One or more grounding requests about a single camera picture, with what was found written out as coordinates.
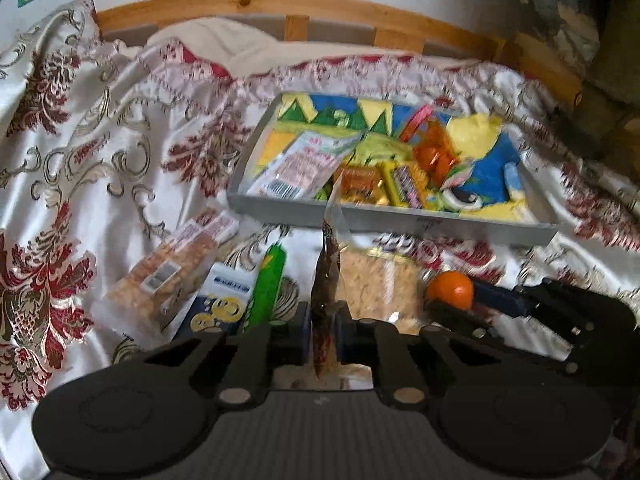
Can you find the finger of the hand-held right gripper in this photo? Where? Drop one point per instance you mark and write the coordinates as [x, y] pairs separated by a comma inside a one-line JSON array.
[[500, 301], [460, 317]]

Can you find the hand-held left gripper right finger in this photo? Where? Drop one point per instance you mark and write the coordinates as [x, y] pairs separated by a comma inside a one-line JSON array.
[[344, 335]]

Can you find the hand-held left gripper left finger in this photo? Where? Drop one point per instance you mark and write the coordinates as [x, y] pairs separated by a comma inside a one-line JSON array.
[[302, 335]]

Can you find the mandarin orange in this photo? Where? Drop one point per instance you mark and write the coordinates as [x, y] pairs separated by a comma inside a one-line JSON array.
[[450, 287]]

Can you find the brown snack packet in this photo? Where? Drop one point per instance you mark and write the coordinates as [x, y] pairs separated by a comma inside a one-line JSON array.
[[325, 290]]

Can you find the green snack tube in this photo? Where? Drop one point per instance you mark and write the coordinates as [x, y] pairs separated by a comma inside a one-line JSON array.
[[265, 285]]

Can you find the clear cereal bag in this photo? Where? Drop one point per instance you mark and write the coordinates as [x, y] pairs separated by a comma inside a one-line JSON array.
[[380, 280]]

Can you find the blue snack packet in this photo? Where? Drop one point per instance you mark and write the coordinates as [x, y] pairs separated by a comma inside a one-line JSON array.
[[220, 310]]

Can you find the grey tray with drawing lining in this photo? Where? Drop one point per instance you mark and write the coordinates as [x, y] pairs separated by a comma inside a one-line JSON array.
[[425, 225]]

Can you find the yellow snack packet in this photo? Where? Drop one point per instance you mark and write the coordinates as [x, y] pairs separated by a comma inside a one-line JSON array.
[[405, 182]]

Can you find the gold snack packet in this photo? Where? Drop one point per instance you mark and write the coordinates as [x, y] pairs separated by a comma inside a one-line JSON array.
[[360, 185]]

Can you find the clear peanut snack packet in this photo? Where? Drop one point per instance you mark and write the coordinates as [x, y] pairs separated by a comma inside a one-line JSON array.
[[160, 270]]

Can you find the orange jelly packet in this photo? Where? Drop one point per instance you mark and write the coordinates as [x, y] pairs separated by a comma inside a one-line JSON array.
[[435, 155]]

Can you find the white green snack packet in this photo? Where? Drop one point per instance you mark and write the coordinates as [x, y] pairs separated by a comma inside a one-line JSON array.
[[300, 165]]

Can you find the brown trousers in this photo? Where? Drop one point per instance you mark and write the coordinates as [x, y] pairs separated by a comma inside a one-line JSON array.
[[615, 60]]

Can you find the floral satin blanket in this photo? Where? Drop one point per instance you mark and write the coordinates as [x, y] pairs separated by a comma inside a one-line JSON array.
[[100, 160]]

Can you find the pile of clothes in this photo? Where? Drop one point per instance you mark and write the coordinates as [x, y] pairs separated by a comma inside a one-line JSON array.
[[550, 10]]

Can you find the white pillow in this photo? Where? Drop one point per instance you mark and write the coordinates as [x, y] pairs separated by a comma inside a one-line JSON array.
[[215, 40]]

